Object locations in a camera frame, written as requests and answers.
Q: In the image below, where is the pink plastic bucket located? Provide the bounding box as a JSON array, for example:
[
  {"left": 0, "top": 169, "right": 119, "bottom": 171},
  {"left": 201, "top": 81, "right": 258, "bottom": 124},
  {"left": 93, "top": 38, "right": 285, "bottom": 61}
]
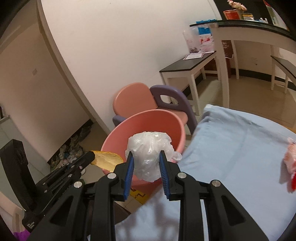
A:
[{"left": 101, "top": 109, "right": 185, "bottom": 194}]

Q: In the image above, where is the pink and purple kid chair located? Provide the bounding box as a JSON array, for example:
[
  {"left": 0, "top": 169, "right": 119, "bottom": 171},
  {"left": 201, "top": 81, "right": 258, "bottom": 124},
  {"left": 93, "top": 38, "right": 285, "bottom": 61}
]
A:
[{"left": 112, "top": 82, "right": 197, "bottom": 133}]

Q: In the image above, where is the light blue table cloth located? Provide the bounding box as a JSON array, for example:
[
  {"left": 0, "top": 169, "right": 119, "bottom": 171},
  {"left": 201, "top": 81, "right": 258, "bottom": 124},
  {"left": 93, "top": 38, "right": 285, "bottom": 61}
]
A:
[{"left": 115, "top": 104, "right": 295, "bottom": 240}]

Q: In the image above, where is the red foam net sleeve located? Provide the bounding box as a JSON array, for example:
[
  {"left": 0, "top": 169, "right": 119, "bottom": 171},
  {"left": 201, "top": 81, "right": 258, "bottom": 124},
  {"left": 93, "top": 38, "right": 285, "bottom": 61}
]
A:
[{"left": 290, "top": 172, "right": 296, "bottom": 191}]

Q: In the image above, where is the white table with black top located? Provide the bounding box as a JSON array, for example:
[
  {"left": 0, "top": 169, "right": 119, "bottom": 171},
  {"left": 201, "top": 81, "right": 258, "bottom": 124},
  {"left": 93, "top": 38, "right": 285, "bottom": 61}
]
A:
[{"left": 196, "top": 20, "right": 295, "bottom": 108}]

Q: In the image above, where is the blue box behind table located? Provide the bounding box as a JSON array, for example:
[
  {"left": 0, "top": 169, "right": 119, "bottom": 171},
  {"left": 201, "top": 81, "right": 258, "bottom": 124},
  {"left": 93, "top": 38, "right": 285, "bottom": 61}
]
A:
[{"left": 196, "top": 19, "right": 216, "bottom": 35}]

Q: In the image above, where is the white paper on bench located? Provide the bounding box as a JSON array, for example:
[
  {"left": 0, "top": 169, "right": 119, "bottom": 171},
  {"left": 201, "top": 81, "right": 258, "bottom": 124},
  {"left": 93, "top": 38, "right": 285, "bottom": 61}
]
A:
[{"left": 183, "top": 53, "right": 204, "bottom": 60}]

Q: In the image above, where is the white plastic bag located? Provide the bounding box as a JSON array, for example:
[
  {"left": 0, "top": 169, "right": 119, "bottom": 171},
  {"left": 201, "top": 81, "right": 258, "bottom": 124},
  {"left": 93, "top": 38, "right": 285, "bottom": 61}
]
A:
[{"left": 125, "top": 132, "right": 182, "bottom": 183}]

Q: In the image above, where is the dark red box under table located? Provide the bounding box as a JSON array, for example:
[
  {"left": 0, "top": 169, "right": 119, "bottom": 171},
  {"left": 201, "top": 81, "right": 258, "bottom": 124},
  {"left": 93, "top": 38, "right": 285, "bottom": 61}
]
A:
[{"left": 221, "top": 40, "right": 233, "bottom": 78}]

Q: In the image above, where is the left black top bench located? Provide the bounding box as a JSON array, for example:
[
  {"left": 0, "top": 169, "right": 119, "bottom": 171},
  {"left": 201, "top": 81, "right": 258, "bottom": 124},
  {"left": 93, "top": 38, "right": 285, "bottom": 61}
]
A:
[{"left": 159, "top": 51, "right": 221, "bottom": 115}]

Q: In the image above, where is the pink plastic bag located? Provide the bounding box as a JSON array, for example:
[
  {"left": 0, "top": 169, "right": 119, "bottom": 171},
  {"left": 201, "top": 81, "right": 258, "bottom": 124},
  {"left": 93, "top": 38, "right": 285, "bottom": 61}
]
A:
[{"left": 283, "top": 138, "right": 296, "bottom": 176}]

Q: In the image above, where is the right black top bench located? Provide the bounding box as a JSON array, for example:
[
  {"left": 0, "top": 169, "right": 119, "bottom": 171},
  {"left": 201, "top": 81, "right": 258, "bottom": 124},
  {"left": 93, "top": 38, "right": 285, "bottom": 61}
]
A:
[{"left": 270, "top": 56, "right": 295, "bottom": 93}]

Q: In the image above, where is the black bench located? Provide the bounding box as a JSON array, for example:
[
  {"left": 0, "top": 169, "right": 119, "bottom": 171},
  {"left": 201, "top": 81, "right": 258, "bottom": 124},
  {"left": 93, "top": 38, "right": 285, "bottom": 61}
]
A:
[
  {"left": 270, "top": 56, "right": 295, "bottom": 93},
  {"left": 159, "top": 51, "right": 221, "bottom": 115}
]

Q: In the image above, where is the yellow fruit peel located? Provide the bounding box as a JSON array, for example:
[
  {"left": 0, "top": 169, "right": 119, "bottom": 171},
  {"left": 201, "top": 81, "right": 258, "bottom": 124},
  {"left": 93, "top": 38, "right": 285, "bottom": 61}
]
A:
[{"left": 91, "top": 151, "right": 124, "bottom": 172}]

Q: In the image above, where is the pink flower bouquet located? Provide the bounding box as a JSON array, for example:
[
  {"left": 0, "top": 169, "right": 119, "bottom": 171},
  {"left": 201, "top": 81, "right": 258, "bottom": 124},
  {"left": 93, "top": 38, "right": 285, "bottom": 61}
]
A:
[{"left": 227, "top": 0, "right": 247, "bottom": 20}]

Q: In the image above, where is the black television screen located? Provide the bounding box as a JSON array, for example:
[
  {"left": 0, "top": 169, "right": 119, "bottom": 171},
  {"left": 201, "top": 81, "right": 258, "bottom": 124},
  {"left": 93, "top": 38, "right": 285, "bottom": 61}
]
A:
[{"left": 214, "top": 0, "right": 290, "bottom": 30}]

